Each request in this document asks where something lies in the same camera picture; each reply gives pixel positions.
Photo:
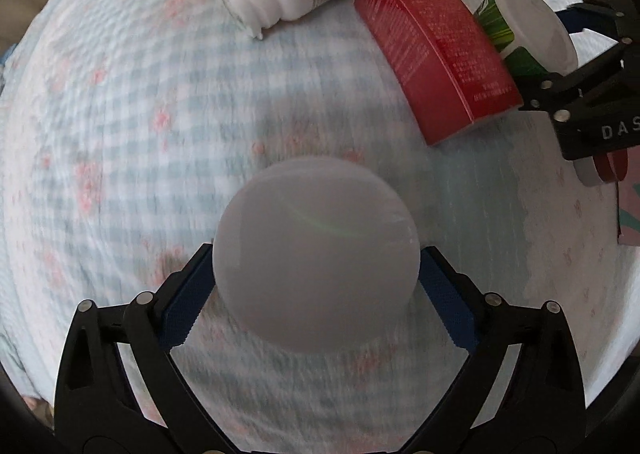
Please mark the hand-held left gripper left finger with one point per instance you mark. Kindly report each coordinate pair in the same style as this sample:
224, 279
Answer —
181, 306

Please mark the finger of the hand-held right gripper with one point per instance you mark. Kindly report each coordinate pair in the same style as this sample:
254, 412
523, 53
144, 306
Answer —
545, 89
575, 20

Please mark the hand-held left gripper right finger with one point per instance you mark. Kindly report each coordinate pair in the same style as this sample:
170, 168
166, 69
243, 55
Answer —
447, 301

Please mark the green can with white lid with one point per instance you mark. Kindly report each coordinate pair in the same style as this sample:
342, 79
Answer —
530, 19

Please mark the white round lid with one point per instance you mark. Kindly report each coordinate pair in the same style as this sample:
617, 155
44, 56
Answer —
315, 254

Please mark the pink and teal box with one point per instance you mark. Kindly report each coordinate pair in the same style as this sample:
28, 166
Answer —
629, 214

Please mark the white printed bedsheet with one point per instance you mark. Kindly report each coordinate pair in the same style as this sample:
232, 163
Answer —
565, 244

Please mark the red cardboard box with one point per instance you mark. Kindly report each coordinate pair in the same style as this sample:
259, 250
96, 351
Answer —
430, 44

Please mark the blue checked blanket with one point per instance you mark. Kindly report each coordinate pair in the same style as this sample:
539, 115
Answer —
125, 134

